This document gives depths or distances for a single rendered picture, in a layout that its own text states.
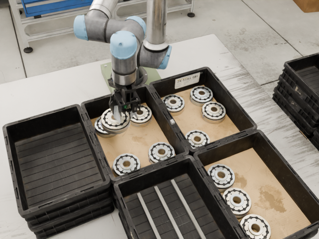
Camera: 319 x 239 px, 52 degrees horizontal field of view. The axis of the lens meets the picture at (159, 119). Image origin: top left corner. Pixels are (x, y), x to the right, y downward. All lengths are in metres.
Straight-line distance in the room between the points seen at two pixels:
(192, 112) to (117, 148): 0.37
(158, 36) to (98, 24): 0.46
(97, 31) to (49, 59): 2.09
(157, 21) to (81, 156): 0.63
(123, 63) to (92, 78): 0.86
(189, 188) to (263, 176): 0.29
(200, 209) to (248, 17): 2.81
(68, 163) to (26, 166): 0.16
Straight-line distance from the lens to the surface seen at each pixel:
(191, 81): 1.53
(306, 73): 2.39
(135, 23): 1.05
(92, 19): 1.08
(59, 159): 1.34
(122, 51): 0.94
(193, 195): 1.23
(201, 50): 2.01
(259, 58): 3.22
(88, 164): 1.30
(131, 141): 1.35
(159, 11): 1.41
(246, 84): 1.84
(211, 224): 1.19
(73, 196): 1.13
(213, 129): 1.41
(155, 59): 1.53
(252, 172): 1.32
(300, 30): 3.74
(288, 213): 1.28
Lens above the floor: 1.91
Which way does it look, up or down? 49 degrees down
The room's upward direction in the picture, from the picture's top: 3 degrees clockwise
